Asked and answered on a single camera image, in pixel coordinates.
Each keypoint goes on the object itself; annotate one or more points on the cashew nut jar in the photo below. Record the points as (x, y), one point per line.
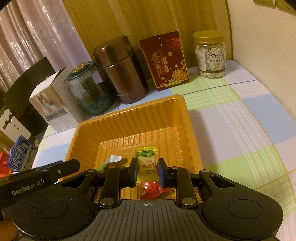
(210, 54)

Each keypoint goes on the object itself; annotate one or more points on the dark glass jar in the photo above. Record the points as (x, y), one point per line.
(89, 88)

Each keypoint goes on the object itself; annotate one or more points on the silver green snack pouch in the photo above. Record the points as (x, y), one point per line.
(113, 159)

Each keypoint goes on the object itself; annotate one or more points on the pink curtain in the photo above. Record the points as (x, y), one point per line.
(31, 30)

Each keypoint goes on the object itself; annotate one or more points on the white wooden chair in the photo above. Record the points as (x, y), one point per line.
(12, 128)

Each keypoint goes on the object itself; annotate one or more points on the checked pastel tablecloth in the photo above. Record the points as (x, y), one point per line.
(243, 133)

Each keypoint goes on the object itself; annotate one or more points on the yellow green candy packet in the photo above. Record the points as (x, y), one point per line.
(147, 164)

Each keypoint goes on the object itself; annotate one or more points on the brown metal canister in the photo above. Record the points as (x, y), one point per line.
(119, 63)

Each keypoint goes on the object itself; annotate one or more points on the blue milk carton box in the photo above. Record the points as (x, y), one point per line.
(22, 155)

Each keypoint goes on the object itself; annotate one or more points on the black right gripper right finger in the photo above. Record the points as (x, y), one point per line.
(179, 179)

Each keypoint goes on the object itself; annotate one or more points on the wall socket plate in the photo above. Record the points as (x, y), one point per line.
(285, 6)

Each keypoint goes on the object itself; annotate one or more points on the orange red gift box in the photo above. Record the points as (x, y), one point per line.
(4, 169)

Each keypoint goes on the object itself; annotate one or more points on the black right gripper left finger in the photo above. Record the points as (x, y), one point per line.
(116, 179)

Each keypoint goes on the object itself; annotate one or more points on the red candy packet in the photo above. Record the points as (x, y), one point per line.
(151, 190)

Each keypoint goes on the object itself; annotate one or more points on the white product box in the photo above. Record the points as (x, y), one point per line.
(55, 102)

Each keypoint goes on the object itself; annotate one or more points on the orange plastic tray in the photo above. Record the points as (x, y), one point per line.
(163, 123)

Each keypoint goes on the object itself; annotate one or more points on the red gift tin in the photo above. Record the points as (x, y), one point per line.
(165, 59)

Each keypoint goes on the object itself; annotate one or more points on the person's hand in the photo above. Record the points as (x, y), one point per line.
(8, 230)

